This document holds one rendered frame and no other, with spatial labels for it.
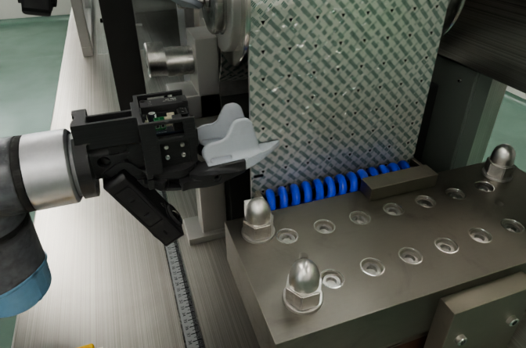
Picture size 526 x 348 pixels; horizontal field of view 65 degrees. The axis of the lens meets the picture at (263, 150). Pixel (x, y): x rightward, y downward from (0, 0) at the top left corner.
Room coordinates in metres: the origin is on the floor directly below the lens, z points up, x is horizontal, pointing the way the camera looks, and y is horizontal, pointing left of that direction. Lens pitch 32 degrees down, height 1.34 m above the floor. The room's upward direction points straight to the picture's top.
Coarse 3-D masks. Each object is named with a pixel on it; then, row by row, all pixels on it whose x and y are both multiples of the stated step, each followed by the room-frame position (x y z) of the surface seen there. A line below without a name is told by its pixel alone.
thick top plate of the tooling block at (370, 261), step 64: (448, 192) 0.41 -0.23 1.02; (512, 192) 0.41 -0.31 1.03; (256, 256) 0.30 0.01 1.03; (320, 256) 0.30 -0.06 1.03; (384, 256) 0.30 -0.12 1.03; (448, 256) 0.30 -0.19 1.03; (512, 256) 0.30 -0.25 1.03; (256, 320) 0.25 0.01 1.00; (320, 320) 0.23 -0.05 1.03; (384, 320) 0.24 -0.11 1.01
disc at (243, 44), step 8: (248, 0) 0.39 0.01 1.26; (248, 8) 0.39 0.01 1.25; (248, 16) 0.39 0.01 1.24; (248, 24) 0.39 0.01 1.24; (240, 32) 0.41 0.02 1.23; (248, 32) 0.40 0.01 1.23; (240, 40) 0.41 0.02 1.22; (248, 40) 0.40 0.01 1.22; (240, 48) 0.41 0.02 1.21; (232, 56) 0.44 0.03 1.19; (240, 56) 0.41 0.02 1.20; (232, 64) 0.44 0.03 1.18; (240, 64) 0.43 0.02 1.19
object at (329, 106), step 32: (256, 64) 0.41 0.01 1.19; (288, 64) 0.42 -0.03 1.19; (320, 64) 0.43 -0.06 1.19; (352, 64) 0.44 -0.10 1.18; (384, 64) 0.46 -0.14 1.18; (416, 64) 0.47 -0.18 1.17; (256, 96) 0.41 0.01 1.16; (288, 96) 0.42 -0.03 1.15; (320, 96) 0.43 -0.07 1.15; (352, 96) 0.45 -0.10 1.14; (384, 96) 0.46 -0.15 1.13; (416, 96) 0.48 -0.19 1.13; (256, 128) 0.41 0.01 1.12; (288, 128) 0.42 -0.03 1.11; (320, 128) 0.43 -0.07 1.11; (352, 128) 0.45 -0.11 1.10; (384, 128) 0.46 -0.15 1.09; (416, 128) 0.48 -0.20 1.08; (288, 160) 0.42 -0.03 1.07; (320, 160) 0.44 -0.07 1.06; (352, 160) 0.45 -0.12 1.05; (384, 160) 0.47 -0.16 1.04
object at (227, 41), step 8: (232, 0) 0.41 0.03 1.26; (240, 0) 0.41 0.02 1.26; (232, 8) 0.41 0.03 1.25; (240, 8) 0.41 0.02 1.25; (232, 16) 0.41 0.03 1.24; (240, 16) 0.41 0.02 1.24; (232, 24) 0.41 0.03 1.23; (240, 24) 0.41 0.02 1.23; (232, 32) 0.41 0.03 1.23; (224, 40) 0.44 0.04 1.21; (232, 40) 0.42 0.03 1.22; (224, 48) 0.44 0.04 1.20; (232, 48) 0.43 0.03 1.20
